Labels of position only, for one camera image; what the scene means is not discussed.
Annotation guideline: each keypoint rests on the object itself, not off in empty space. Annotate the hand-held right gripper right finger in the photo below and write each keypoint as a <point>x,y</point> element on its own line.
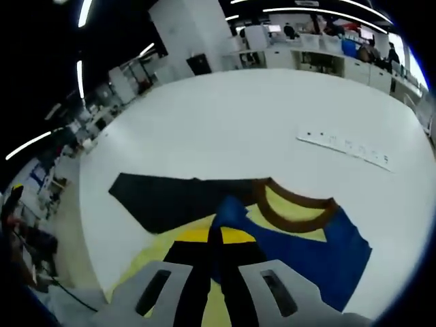
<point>242,272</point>

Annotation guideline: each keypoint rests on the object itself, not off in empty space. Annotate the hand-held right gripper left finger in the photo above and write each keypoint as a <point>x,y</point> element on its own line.
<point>189,272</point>

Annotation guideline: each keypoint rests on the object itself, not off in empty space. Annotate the yellow garment blue grey sleeves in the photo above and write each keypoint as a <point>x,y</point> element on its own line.
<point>306,255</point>

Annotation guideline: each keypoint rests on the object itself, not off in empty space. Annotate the white flat strip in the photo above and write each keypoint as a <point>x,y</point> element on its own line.
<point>340,144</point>

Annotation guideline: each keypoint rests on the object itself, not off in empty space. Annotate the black box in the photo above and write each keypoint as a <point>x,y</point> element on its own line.
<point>199,64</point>

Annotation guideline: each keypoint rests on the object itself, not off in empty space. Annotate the row of white cabinets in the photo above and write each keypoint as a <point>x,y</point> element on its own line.
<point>378,76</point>

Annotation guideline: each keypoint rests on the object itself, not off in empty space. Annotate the white pillar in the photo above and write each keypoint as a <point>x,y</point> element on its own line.
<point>190,30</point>

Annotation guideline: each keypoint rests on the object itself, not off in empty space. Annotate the blue storage bin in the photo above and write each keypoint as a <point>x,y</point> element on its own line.
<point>349,48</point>

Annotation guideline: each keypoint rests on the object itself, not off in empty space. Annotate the brown bag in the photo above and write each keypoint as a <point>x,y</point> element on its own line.
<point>365,54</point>

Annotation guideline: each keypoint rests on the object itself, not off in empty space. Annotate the wall screen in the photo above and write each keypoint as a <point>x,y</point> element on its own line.
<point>366,34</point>

